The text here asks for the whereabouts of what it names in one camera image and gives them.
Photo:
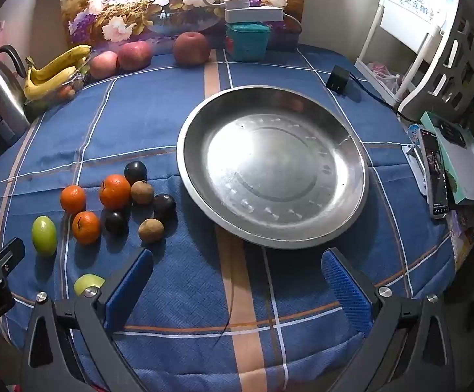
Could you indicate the pale pink apple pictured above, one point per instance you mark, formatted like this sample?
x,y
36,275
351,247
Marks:
x,y
103,64

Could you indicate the bunch of yellow bananas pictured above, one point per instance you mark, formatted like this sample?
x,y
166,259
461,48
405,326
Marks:
x,y
53,71

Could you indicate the green and white box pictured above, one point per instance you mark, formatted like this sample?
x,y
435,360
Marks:
x,y
469,171

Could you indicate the black power adapter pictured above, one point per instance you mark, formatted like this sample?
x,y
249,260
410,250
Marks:
x,y
337,79

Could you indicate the round stainless steel plate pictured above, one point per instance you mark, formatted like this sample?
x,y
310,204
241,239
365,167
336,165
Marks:
x,y
269,163

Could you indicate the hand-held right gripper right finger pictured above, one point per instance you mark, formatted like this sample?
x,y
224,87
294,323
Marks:
x,y
347,290

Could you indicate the colourful booklet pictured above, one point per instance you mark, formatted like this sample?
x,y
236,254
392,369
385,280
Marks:
x,y
465,232

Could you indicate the blue plaid tablecloth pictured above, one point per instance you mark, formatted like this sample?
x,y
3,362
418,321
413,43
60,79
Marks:
x,y
139,130

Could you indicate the floral painting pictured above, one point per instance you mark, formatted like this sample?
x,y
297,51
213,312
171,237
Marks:
x,y
118,8

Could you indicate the blue and white packet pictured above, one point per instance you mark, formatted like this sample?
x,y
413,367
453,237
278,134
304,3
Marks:
x,y
414,132

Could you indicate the dark purple plum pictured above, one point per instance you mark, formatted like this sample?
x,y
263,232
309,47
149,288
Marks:
x,y
116,222
135,171
163,207

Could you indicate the brown kiwi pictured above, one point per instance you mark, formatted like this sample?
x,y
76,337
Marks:
x,y
141,192
150,230

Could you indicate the clear glass container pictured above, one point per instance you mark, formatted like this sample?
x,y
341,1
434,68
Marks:
x,y
75,83

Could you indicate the dark red apple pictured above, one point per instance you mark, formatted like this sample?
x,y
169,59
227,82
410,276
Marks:
x,y
192,48

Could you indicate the pink plastic bag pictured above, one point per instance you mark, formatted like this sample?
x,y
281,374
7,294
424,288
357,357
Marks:
x,y
382,75

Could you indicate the small green apple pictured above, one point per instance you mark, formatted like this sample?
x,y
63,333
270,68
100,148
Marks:
x,y
85,281
43,236

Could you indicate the black smartphone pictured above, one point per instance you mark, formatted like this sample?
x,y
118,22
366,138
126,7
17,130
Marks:
x,y
435,171

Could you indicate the teal plastic box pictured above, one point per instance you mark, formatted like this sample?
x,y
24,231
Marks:
x,y
247,43

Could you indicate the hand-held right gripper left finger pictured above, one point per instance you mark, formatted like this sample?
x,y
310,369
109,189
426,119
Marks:
x,y
132,281

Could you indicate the white plastic chair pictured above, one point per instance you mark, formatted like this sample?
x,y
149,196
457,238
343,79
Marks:
x,y
457,61

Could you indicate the white phone stand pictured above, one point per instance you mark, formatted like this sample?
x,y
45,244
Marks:
x,y
414,163

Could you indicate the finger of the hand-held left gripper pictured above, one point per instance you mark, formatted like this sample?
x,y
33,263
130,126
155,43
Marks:
x,y
4,257

